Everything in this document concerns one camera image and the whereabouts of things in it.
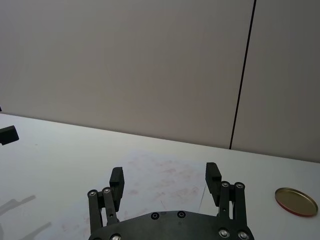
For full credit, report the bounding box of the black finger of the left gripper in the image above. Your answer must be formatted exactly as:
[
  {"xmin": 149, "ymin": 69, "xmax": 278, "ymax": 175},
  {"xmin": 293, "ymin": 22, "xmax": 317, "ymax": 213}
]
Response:
[{"xmin": 0, "ymin": 125, "xmax": 20, "ymax": 147}]

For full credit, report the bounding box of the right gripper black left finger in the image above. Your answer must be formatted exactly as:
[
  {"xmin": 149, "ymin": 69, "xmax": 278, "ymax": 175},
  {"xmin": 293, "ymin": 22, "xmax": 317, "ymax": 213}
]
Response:
[{"xmin": 87, "ymin": 166, "xmax": 126, "ymax": 236}]

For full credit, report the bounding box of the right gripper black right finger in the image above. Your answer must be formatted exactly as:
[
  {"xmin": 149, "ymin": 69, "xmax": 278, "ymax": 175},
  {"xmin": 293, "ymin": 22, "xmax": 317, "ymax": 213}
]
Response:
[{"xmin": 205, "ymin": 162, "xmax": 249, "ymax": 227}]

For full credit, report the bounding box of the round gold metal lid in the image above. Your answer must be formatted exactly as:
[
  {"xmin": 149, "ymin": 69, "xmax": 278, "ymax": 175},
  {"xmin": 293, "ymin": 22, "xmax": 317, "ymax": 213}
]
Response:
[{"xmin": 274, "ymin": 187, "xmax": 319, "ymax": 218}]

